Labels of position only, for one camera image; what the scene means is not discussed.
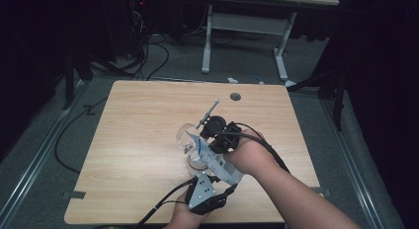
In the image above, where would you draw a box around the light desk with white legs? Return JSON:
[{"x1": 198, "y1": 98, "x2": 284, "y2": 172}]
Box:
[{"x1": 201, "y1": 0, "x2": 340, "y2": 83}]

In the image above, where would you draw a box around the dark device with red light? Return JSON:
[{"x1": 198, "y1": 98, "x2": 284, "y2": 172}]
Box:
[{"x1": 128, "y1": 0, "x2": 149, "y2": 13}]

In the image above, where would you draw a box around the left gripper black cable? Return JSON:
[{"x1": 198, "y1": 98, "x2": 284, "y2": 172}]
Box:
[{"x1": 134, "y1": 177, "x2": 199, "y2": 229}]

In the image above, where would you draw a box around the clear glass jar with lid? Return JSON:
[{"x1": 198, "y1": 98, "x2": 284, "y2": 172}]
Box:
[{"x1": 176, "y1": 122, "x2": 215, "y2": 178}]

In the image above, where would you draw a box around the long black floor cable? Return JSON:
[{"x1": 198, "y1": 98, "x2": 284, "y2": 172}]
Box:
[{"x1": 53, "y1": 96, "x2": 110, "y2": 175}]

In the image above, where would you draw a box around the metal floor rail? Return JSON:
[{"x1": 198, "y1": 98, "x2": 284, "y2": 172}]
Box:
[
  {"x1": 0, "y1": 80, "x2": 90, "y2": 229},
  {"x1": 320, "y1": 97, "x2": 384, "y2": 229}
]

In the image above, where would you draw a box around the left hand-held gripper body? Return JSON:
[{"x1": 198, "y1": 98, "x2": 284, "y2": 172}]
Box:
[{"x1": 184, "y1": 172, "x2": 226, "y2": 216}]

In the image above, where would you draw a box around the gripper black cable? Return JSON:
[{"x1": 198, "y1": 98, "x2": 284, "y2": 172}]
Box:
[
  {"x1": 134, "y1": 177, "x2": 199, "y2": 229},
  {"x1": 213, "y1": 122, "x2": 291, "y2": 174}
]

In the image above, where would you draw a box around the person's left hand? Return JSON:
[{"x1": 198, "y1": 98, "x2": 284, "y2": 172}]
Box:
[{"x1": 166, "y1": 199, "x2": 211, "y2": 229}]

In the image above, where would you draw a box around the white and blue bag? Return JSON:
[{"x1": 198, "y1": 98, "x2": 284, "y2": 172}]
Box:
[{"x1": 185, "y1": 130, "x2": 245, "y2": 187}]

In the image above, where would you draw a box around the person's right hand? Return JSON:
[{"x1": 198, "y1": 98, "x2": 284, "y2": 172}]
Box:
[{"x1": 225, "y1": 129, "x2": 281, "y2": 178}]

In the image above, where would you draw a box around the bundle of black cables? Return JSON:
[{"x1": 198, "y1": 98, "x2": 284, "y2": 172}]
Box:
[{"x1": 126, "y1": 1, "x2": 171, "y2": 82}]

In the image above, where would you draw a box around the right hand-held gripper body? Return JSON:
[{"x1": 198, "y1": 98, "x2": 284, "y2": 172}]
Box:
[{"x1": 197, "y1": 99, "x2": 243, "y2": 153}]

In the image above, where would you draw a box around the black metal stand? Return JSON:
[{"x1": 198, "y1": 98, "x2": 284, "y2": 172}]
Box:
[
  {"x1": 290, "y1": 57, "x2": 350, "y2": 131},
  {"x1": 62, "y1": 47, "x2": 97, "y2": 112}
]

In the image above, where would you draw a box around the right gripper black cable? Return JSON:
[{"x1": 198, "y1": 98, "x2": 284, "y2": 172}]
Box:
[{"x1": 213, "y1": 122, "x2": 291, "y2": 174}]

